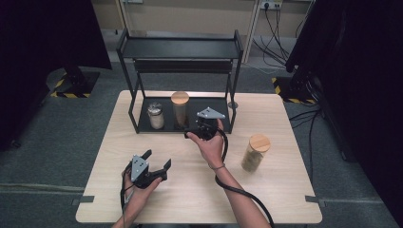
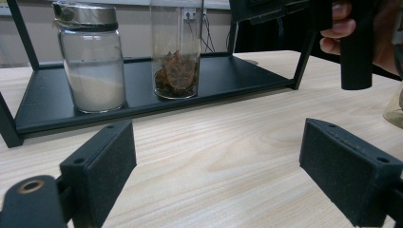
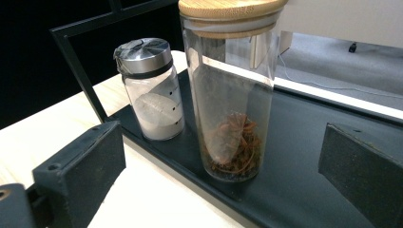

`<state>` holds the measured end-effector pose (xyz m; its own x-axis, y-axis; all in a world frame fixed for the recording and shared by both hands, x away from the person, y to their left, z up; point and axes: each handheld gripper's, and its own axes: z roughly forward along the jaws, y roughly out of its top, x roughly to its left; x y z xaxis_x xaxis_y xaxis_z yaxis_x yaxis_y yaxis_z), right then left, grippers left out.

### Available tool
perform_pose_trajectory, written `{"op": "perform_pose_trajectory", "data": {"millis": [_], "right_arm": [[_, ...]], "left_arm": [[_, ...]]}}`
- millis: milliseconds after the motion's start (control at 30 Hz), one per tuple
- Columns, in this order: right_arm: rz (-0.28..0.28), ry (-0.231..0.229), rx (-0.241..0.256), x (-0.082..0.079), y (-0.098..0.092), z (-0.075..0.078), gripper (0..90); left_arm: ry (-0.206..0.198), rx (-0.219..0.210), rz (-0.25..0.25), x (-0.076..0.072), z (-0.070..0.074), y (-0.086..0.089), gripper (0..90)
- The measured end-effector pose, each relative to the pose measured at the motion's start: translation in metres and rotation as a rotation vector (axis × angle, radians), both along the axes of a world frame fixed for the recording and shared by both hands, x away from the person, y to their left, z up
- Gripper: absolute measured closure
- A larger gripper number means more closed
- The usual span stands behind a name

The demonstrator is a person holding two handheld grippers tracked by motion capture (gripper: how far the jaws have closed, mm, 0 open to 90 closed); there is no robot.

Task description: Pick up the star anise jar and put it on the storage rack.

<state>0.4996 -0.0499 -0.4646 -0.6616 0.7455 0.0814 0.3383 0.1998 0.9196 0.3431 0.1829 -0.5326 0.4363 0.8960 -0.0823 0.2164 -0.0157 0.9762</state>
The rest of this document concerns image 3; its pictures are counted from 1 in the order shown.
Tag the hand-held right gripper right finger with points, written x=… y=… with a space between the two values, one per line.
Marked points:
x=361 y=171

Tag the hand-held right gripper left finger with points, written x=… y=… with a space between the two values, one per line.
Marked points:
x=79 y=171

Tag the black metal two-tier rack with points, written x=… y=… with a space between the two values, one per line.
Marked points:
x=301 y=158

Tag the glass jar with metal lid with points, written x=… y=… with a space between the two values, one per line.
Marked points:
x=145 y=57

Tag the glass jar with bamboo lid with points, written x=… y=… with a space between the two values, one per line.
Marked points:
x=228 y=9

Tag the small black plug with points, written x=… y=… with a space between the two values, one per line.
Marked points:
x=352 y=47

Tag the black metal frame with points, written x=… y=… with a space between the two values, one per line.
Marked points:
x=25 y=47

